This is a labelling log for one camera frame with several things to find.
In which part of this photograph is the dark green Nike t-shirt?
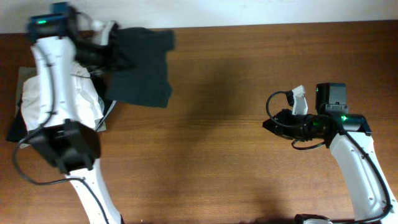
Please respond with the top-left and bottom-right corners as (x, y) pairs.
(105, 27), (175, 108)

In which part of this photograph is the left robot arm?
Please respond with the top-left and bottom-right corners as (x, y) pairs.
(23, 2), (124, 223)

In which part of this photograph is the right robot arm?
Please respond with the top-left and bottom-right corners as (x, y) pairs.
(262, 83), (397, 223)

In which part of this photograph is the white folded t-shirt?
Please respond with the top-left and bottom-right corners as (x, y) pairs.
(21, 62), (103, 131)

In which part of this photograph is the grey patterned folded garment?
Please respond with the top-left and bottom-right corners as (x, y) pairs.
(94, 96), (117, 132)

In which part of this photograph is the black folded garment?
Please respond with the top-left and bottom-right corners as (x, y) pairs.
(6, 77), (106, 142)

